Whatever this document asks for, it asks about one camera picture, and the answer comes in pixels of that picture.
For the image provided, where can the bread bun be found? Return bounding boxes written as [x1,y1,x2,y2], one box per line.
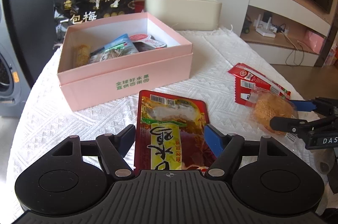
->
[246,88,298,139]

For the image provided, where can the red yellow meat packet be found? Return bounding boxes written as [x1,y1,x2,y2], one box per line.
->
[134,90,216,172]

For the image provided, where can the green clear snack packet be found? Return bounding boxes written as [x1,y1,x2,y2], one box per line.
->
[88,47,138,64]

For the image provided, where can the yellow noodle snack packet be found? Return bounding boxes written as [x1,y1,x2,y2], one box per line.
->
[73,44,90,68]

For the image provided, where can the blue snack packet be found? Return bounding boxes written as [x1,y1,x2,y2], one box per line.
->
[90,34,139,56]

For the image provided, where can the round red lid jelly cup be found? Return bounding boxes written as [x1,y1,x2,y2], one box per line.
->
[128,33,167,52]

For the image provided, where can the long red green snack packet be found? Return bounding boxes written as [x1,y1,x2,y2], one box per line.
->
[228,63,291,100]

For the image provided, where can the red flat snack packet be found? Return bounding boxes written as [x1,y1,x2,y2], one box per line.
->
[235,76,256,107]

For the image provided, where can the pink bag on shelf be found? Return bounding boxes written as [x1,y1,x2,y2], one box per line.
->
[303,30,324,54]

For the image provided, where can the pink cardboard box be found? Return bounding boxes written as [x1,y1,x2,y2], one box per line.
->
[57,13,193,111]

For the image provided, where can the white router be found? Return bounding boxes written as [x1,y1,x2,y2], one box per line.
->
[254,13,277,38]

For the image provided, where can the cream tissue box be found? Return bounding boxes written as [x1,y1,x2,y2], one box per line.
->
[144,0,222,31]

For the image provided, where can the black plum snack bag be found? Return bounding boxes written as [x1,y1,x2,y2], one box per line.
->
[53,0,135,43]

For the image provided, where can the white wall cabinet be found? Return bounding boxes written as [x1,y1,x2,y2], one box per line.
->
[217,0,330,66]

